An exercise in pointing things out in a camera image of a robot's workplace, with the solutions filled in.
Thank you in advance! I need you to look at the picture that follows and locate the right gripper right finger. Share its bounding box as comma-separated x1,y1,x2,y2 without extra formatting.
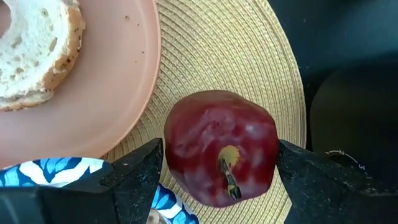
276,139,398,224

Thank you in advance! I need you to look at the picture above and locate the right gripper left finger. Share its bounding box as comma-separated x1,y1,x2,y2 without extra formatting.
37,138,164,224

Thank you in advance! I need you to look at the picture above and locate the red apple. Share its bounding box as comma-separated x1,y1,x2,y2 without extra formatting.
163,90,280,208

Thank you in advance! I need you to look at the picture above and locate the sliced bagel half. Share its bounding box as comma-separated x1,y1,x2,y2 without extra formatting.
0,0,86,113

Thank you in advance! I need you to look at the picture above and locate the blue patterned paper bowl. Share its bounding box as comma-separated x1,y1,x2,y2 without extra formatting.
0,156,200,224

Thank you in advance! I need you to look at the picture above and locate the pink plastic plate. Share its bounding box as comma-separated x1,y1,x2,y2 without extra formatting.
0,0,162,169

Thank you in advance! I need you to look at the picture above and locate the round woven straw placemat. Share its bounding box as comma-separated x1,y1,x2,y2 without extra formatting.
101,0,308,224

